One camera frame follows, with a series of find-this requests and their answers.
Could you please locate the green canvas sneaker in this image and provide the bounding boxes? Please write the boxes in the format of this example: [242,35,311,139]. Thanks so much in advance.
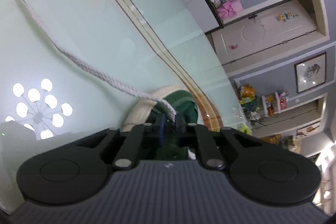
[122,85,199,161]

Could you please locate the white shoelace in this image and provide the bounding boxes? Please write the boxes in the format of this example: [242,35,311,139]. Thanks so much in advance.
[20,0,177,122]

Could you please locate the yellow white folded cloth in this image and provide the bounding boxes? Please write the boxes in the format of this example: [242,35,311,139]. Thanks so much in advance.
[239,123,252,136]

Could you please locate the cardboard boxes and bags pile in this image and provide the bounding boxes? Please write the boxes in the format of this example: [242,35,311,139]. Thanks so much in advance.
[238,84,260,121]

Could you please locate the framed ink painting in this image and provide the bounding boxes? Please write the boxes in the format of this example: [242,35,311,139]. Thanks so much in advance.
[294,52,326,93]

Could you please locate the white interior door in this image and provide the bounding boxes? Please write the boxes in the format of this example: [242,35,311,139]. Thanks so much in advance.
[213,0,317,64]

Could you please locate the white wall shelf with items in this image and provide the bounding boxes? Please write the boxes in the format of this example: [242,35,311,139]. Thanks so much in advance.
[261,91,289,117]

